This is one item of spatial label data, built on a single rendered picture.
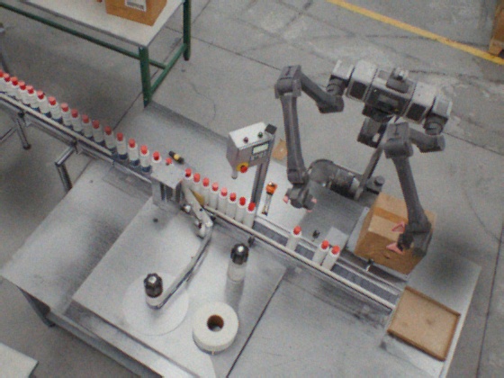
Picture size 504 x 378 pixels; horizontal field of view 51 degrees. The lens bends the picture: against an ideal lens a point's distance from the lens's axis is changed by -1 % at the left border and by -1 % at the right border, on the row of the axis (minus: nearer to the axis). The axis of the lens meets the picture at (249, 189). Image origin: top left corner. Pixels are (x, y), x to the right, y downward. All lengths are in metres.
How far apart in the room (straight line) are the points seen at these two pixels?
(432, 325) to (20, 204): 2.76
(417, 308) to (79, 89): 3.07
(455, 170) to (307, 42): 1.73
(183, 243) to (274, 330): 0.62
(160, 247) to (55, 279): 0.53
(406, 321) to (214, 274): 0.98
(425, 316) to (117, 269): 1.54
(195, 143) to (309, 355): 1.33
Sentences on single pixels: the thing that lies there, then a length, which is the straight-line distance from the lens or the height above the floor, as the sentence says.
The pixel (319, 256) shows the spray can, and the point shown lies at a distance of 2.64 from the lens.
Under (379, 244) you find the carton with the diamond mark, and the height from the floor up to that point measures 1.04.
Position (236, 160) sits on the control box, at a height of 1.38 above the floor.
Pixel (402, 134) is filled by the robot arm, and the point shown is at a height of 1.69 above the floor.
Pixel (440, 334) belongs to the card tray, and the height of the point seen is 0.83.
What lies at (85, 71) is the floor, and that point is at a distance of 4.68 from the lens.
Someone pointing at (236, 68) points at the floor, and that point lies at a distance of 4.68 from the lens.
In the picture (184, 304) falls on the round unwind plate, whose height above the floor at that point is 0.89.
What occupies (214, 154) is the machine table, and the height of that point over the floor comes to 0.83.
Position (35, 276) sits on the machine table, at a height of 0.83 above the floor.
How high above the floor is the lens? 3.31
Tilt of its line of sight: 58 degrees down
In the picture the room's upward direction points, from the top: 11 degrees clockwise
